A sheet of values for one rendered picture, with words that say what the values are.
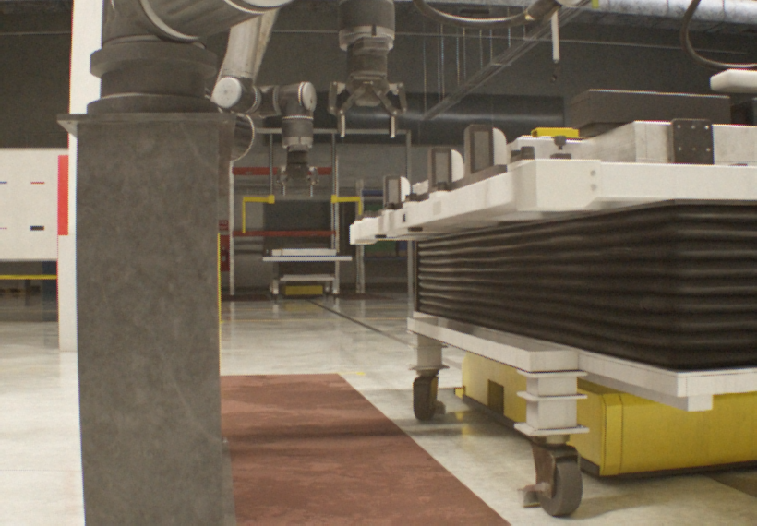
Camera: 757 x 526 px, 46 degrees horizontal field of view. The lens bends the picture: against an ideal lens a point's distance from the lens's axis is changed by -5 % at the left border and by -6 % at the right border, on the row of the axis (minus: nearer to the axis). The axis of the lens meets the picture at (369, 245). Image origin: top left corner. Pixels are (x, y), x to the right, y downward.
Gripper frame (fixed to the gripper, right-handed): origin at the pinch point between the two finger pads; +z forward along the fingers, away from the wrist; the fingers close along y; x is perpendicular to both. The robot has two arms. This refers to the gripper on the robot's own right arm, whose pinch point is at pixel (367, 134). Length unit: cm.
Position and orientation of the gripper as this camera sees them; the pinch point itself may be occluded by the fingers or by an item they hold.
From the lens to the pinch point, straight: 176.8
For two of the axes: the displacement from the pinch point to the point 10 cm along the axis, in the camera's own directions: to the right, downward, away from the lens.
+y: -9.9, 0.1, -1.6
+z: 0.1, 10.0, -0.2
